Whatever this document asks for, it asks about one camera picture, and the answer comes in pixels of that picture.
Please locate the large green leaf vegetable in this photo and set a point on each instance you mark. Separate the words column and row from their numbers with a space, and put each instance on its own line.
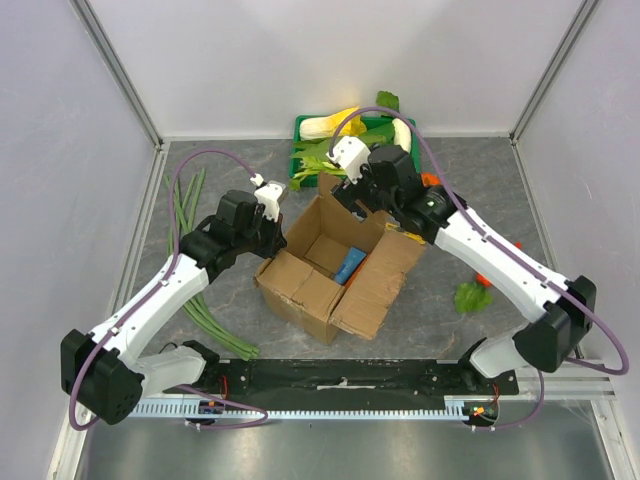
column 382, row 135

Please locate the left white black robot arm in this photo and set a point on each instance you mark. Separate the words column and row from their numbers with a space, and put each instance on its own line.
column 105, row 371

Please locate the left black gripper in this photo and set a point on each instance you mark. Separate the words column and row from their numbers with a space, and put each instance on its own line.
column 276, row 241

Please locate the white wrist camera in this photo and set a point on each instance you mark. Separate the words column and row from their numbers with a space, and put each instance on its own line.
column 350, row 154
column 270, row 194

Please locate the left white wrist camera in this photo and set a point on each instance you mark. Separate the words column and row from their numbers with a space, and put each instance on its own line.
column 270, row 194

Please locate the grey slotted cable duct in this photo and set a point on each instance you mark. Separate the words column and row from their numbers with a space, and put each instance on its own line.
column 196, row 408

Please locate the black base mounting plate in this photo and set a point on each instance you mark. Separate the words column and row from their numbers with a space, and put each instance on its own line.
column 348, row 384

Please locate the white green leek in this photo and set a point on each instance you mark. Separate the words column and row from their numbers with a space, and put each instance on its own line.
column 306, row 169

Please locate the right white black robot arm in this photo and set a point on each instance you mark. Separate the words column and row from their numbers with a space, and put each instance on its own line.
column 550, row 303

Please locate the orange carrot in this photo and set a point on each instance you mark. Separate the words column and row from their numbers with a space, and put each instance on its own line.
column 484, row 281

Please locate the napa cabbage with yellow leaves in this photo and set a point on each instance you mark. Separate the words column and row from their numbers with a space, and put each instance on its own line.
column 323, row 127

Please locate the brown cardboard express box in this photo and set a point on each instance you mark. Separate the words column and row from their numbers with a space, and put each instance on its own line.
column 298, row 284

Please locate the white radish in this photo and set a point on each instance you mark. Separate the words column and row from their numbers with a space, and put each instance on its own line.
column 402, row 135

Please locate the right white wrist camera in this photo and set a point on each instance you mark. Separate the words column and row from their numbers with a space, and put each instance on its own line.
column 350, row 154

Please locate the green long beans bundle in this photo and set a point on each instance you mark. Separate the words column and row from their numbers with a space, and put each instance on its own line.
column 185, row 205

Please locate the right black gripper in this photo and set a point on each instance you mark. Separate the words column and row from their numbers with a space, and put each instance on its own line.
column 351, row 195

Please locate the green leaf behind tray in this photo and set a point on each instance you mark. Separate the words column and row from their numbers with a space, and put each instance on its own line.
column 388, row 100

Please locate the blue tube product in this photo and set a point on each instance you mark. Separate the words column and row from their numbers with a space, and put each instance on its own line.
column 351, row 261

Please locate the small orange pumpkin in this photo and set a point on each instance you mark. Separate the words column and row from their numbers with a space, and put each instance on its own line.
column 429, row 179

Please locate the green plastic vegetable tray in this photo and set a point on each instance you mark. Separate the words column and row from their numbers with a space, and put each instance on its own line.
column 370, row 122

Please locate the yellow utility knife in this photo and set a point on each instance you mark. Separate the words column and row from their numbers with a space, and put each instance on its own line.
column 400, row 230

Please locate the loose green lettuce leaf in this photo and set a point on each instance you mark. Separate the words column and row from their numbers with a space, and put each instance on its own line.
column 472, row 297

